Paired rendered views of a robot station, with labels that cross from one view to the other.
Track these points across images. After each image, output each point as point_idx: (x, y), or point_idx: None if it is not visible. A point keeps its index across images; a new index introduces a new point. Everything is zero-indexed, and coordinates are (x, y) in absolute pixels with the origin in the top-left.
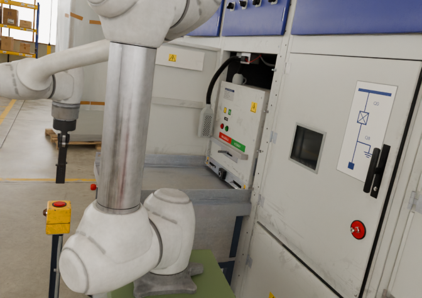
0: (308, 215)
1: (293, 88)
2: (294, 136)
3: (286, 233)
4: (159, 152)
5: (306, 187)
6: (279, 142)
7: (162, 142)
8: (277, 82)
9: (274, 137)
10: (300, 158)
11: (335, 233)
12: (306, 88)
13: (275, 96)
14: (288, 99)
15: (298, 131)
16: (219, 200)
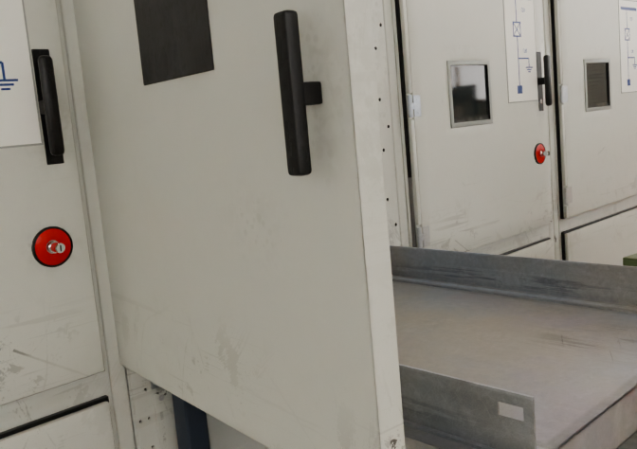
0: (497, 186)
1: (427, 4)
2: (451, 85)
3: (478, 240)
4: (203, 371)
5: (484, 150)
6: (427, 109)
7: (194, 319)
8: None
9: (416, 106)
10: (465, 115)
11: (525, 177)
12: (447, 3)
13: (379, 27)
14: (423, 25)
15: (452, 75)
16: (443, 277)
